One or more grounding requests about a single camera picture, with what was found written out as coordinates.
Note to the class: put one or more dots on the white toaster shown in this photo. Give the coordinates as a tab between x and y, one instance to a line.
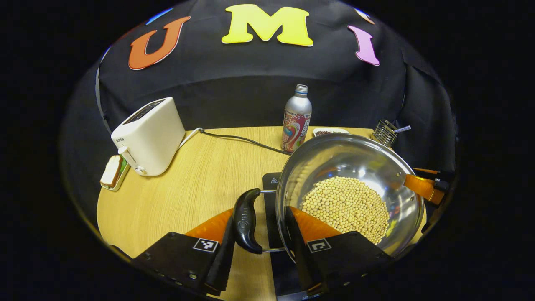
150	138

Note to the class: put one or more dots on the white rectangular plate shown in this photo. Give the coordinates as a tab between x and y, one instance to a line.
122	173

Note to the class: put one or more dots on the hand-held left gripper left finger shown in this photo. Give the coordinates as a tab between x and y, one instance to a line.
223	259

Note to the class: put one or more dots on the black induction cooktop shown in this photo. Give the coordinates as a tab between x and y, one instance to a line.
269	209

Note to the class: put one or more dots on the pile of soybeans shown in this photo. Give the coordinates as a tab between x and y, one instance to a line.
347	207

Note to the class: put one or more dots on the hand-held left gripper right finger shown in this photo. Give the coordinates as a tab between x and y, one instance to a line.
303	259

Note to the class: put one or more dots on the silver bottle with red label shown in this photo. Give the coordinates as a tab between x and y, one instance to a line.
296	121

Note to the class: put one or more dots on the white dish of beans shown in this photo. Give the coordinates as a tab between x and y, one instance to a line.
330	131

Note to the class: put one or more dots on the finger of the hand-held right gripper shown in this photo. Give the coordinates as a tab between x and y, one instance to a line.
439	174
424	188

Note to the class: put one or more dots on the sandwich with lettuce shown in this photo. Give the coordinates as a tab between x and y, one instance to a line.
110	171

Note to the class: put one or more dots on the black backdrop cloth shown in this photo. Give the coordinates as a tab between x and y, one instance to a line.
234	88

